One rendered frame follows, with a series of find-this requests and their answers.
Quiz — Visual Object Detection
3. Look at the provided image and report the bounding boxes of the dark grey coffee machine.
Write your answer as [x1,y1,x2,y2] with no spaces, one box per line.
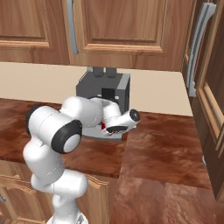
[75,66,131,143]

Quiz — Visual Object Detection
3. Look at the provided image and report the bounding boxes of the wooden wall cupboard door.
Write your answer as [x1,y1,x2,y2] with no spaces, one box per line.
[0,0,71,66]
[61,0,194,73]

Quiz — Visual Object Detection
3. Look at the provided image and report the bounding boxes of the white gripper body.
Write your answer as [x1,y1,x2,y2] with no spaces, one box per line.
[104,125,130,137]

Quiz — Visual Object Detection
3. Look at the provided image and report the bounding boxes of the grey cupboard door handle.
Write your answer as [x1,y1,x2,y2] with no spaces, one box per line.
[66,0,81,56]

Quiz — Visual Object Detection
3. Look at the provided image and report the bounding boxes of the long grey cupboard handle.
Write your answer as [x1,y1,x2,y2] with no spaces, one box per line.
[185,2,218,98]

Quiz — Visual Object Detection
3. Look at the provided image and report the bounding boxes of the wooden base cupboard door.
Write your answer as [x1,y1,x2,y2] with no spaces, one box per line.
[76,174,111,224]
[0,173,55,224]

